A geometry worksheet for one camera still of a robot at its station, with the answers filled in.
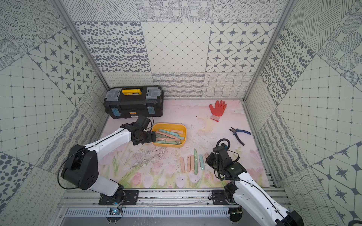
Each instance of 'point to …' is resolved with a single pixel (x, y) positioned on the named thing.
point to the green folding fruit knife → (195, 161)
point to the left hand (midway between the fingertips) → (153, 139)
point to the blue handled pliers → (234, 130)
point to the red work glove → (217, 112)
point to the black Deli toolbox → (129, 102)
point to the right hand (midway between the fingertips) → (207, 160)
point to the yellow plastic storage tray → (169, 134)
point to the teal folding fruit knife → (201, 162)
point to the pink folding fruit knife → (182, 165)
